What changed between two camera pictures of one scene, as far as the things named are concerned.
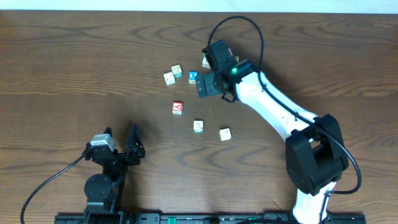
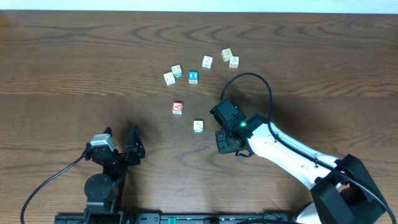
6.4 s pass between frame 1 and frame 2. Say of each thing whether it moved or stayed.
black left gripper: stayed
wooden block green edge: stayed
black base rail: stayed
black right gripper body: moved
